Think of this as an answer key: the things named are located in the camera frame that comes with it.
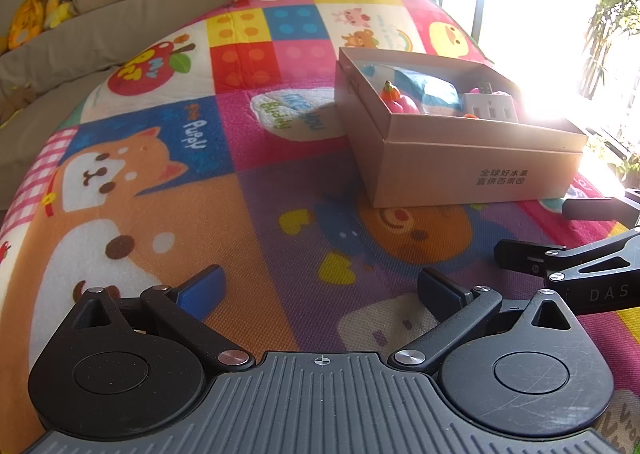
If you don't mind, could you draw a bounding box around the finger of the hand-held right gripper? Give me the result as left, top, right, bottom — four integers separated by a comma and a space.
494, 228, 640, 284
562, 189, 640, 224

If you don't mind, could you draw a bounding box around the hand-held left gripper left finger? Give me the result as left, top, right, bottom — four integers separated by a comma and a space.
72, 264, 256, 372

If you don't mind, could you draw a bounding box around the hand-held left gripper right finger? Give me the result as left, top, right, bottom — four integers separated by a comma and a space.
391, 268, 577, 374

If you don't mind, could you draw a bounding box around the brown cardboard box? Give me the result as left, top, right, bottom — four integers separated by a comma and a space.
334, 46, 589, 209

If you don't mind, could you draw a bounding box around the white power socket adapter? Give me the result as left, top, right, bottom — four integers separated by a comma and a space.
462, 80, 519, 123

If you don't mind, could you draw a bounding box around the pink plastic mesh basket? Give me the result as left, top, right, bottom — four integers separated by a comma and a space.
389, 94, 422, 116

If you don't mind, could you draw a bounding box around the colourful printed blanket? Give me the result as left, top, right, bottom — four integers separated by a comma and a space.
0, 0, 640, 454

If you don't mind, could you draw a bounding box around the blue and white packet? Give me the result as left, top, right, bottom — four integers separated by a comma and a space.
360, 63, 464, 115

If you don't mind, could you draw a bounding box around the potted green plant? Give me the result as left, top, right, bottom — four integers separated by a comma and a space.
580, 0, 640, 102

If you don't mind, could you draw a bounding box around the grey sofa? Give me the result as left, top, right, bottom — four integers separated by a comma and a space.
0, 0, 262, 211

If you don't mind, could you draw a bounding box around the brown plush toy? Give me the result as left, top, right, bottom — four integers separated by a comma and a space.
0, 86, 37, 123

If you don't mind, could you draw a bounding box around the yellow round plush toy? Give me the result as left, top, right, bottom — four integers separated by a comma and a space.
7, 0, 47, 51

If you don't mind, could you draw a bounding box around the yellow duck plush toy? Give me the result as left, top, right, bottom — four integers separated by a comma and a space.
35, 0, 72, 31

